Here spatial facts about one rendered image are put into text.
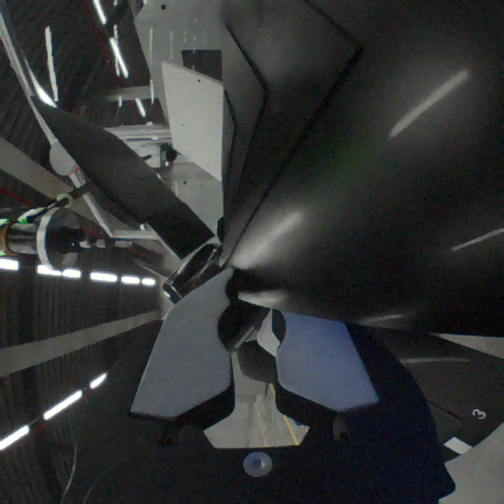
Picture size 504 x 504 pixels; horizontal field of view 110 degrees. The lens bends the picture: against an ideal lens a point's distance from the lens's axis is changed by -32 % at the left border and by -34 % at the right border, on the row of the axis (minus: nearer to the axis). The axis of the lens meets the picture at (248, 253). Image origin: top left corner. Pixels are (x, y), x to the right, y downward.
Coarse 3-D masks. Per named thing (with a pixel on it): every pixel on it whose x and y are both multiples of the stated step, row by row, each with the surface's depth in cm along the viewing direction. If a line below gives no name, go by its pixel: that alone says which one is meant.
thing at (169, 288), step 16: (224, 240) 36; (192, 256) 31; (208, 256) 29; (176, 272) 29; (192, 272) 28; (208, 272) 27; (176, 288) 27; (192, 288) 26; (240, 304) 27; (256, 304) 28; (240, 320) 27; (256, 320) 29; (240, 336) 28
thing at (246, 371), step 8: (248, 344) 40; (256, 344) 41; (240, 352) 43; (248, 352) 43; (256, 352) 42; (264, 352) 42; (240, 360) 46; (248, 360) 45; (256, 360) 44; (264, 360) 44; (272, 360) 44; (240, 368) 50; (248, 368) 48; (256, 368) 47; (264, 368) 47; (272, 368) 46; (248, 376) 54; (256, 376) 52; (264, 376) 51; (272, 376) 50
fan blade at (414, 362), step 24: (384, 336) 22; (408, 336) 20; (432, 336) 19; (408, 360) 20; (432, 360) 19; (456, 360) 17; (480, 360) 15; (432, 384) 18; (456, 384) 17; (480, 384) 15; (432, 408) 18; (456, 408) 16; (456, 432) 16; (480, 432) 14; (456, 456) 16
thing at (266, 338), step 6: (270, 312) 30; (270, 318) 30; (264, 324) 30; (270, 324) 30; (264, 330) 30; (270, 330) 29; (258, 336) 30; (264, 336) 30; (270, 336) 29; (258, 342) 30; (264, 342) 30; (270, 342) 29; (276, 342) 29; (264, 348) 30; (270, 348) 29; (276, 348) 29
